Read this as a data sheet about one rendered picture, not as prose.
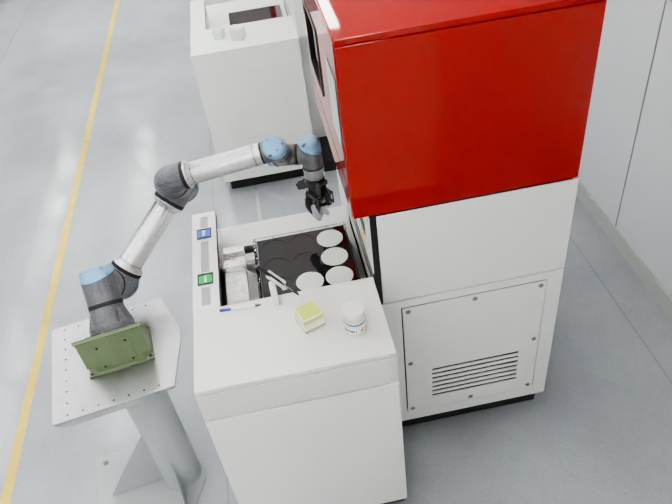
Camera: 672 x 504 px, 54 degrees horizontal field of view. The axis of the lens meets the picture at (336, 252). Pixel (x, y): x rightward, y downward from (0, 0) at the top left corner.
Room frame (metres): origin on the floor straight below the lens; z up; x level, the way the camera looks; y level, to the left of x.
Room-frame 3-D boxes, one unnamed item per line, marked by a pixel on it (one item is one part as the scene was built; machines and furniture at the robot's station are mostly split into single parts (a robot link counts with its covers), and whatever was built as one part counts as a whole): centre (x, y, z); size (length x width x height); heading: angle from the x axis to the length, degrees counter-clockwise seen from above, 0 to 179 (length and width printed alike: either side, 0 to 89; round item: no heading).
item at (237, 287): (1.80, 0.38, 0.87); 0.36 x 0.08 x 0.03; 4
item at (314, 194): (1.98, 0.03, 1.11); 0.09 x 0.08 x 0.12; 34
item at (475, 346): (2.07, -0.43, 0.41); 0.82 x 0.71 x 0.82; 4
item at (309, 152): (1.99, 0.04, 1.27); 0.09 x 0.08 x 0.11; 82
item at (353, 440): (1.75, 0.21, 0.41); 0.97 x 0.64 x 0.82; 4
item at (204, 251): (1.88, 0.48, 0.89); 0.55 x 0.09 x 0.14; 4
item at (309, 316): (1.46, 0.11, 1.00); 0.07 x 0.07 x 0.07; 24
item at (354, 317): (1.42, -0.03, 1.01); 0.07 x 0.07 x 0.10
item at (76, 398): (1.59, 0.81, 0.75); 0.45 x 0.44 x 0.13; 103
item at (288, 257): (1.84, 0.12, 0.90); 0.34 x 0.34 x 0.01; 4
